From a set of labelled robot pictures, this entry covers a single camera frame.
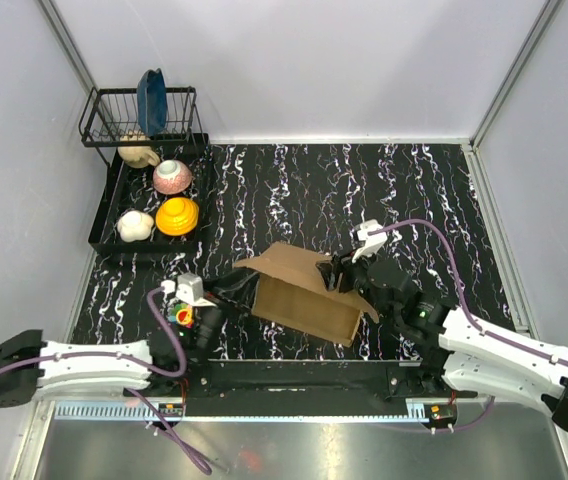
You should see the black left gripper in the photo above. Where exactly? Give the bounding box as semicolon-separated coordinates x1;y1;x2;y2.
189;267;261;366

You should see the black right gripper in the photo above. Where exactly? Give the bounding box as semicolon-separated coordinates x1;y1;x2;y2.
315;242;395;320

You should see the brown cardboard box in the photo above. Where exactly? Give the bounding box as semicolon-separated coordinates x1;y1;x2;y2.
233;242;379;346

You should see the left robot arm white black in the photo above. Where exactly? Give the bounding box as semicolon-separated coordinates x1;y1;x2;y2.
0;268;258;408

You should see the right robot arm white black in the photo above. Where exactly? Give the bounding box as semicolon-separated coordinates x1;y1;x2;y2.
315;253;568;433

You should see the rainbow flower toy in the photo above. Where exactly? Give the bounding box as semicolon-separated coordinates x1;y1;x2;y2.
168;303;194;329

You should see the orange ribbed bowl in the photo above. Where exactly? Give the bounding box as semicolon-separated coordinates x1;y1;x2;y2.
155;197;199;236

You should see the pink patterned bowl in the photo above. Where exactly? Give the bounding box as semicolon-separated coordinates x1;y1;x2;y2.
153;160;193;195

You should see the black tray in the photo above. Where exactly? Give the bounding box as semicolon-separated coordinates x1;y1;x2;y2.
88;133;216;259

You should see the beige mug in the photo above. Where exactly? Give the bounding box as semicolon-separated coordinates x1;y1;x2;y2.
117;130;161;169

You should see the blue plate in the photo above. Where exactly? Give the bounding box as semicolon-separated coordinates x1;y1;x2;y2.
136;69;168;137

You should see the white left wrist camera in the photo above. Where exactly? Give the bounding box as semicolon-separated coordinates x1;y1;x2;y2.
160;273;216;308

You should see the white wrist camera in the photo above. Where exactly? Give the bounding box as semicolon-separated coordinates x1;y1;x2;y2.
352;220;388;263
160;273;216;308

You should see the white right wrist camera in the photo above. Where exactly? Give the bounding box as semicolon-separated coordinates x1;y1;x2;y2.
352;220;388;263

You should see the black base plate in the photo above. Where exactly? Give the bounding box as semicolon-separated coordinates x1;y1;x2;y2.
141;360;452;422

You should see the black wire dish rack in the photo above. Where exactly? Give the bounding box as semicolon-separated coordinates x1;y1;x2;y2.
78;87;209;148

